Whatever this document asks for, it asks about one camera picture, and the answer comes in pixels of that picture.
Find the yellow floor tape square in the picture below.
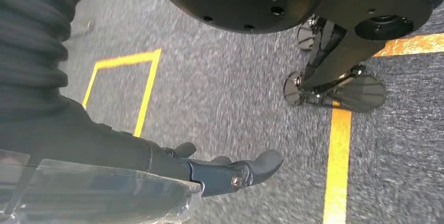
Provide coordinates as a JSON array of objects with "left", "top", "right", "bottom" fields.
[
  {"left": 82, "top": 49, "right": 163, "bottom": 138},
  {"left": 323, "top": 33, "right": 444, "bottom": 224}
]

